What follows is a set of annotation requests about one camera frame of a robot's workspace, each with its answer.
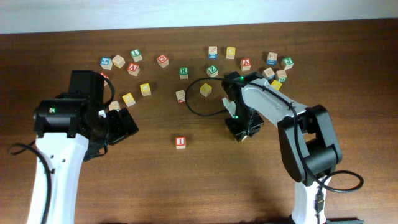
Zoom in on wooden H block blue side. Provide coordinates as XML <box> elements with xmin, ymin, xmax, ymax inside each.
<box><xmin>266</xmin><ymin>52</ymin><xmax>277</xmax><ymax>65</ymax></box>

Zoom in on green letter J block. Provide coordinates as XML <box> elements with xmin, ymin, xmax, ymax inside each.
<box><xmin>281</xmin><ymin>57</ymin><xmax>294</xmax><ymax>70</ymax></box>

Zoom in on blue letter G block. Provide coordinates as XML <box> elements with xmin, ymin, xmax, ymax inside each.
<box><xmin>100</xmin><ymin>57</ymin><xmax>113</xmax><ymax>70</ymax></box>

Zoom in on wooden block green side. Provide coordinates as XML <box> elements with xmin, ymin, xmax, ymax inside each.
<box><xmin>275</xmin><ymin>70</ymin><xmax>287</xmax><ymax>83</ymax></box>

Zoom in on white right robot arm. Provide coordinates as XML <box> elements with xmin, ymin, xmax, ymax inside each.
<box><xmin>221</xmin><ymin>72</ymin><xmax>343</xmax><ymax>223</ymax></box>

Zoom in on red number 6 block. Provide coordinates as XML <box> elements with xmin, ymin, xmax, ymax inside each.
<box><xmin>100</xmin><ymin>72</ymin><xmax>109</xmax><ymax>86</ymax></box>

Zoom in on red letter Q block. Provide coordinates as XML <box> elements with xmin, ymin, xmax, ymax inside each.
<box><xmin>157</xmin><ymin>54</ymin><xmax>169</xmax><ymax>68</ymax></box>

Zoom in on plain wooden K block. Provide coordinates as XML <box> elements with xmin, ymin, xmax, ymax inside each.
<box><xmin>109</xmin><ymin>101</ymin><xmax>121</xmax><ymax>111</ymax></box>

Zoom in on yellow block mid centre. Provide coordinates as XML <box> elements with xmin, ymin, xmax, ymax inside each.
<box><xmin>200</xmin><ymin>83</ymin><xmax>212</xmax><ymax>97</ymax></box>

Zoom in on plain wooden block top left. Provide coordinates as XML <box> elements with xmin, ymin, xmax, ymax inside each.
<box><xmin>112</xmin><ymin>55</ymin><xmax>126</xmax><ymax>68</ymax></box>

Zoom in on green letter R block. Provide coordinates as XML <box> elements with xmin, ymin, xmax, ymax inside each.
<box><xmin>179</xmin><ymin>67</ymin><xmax>189</xmax><ymax>79</ymax></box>

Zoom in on yellow framed wooden block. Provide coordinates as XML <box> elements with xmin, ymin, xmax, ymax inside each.
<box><xmin>140</xmin><ymin>83</ymin><xmax>152</xmax><ymax>96</ymax></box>

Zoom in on yellow block right cluster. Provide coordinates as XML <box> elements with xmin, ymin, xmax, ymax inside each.
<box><xmin>271</xmin><ymin>80</ymin><xmax>282</xmax><ymax>91</ymax></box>

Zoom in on red letter a block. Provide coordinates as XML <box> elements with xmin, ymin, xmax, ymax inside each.
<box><xmin>240</xmin><ymin>58</ymin><xmax>251</xmax><ymax>71</ymax></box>
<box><xmin>127</xmin><ymin>63</ymin><xmax>140</xmax><ymax>76</ymax></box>

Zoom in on yellow block top row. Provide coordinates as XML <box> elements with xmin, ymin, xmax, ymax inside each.
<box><xmin>226</xmin><ymin>47</ymin><xmax>236</xmax><ymax>59</ymax></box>

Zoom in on yellow letter G block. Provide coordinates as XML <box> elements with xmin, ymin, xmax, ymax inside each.
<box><xmin>122</xmin><ymin>93</ymin><xmax>136</xmax><ymax>107</ymax></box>

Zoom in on wooden block blue edge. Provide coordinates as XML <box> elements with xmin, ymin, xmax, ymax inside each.
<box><xmin>262</xmin><ymin>68</ymin><xmax>275</xmax><ymax>80</ymax></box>

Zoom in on red letter I block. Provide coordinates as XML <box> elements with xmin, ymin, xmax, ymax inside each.
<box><xmin>175</xmin><ymin>136</ymin><xmax>187</xmax><ymax>149</ymax></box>

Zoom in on green letter L block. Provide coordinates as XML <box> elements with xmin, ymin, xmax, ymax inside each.
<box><xmin>131</xmin><ymin>49</ymin><xmax>142</xmax><ymax>62</ymax></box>

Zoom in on green letter Z block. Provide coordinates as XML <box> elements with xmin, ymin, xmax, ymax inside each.
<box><xmin>206</xmin><ymin>65</ymin><xmax>219</xmax><ymax>77</ymax></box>

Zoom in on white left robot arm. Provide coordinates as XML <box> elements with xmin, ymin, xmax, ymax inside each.
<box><xmin>27</xmin><ymin>70</ymin><xmax>139</xmax><ymax>223</ymax></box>

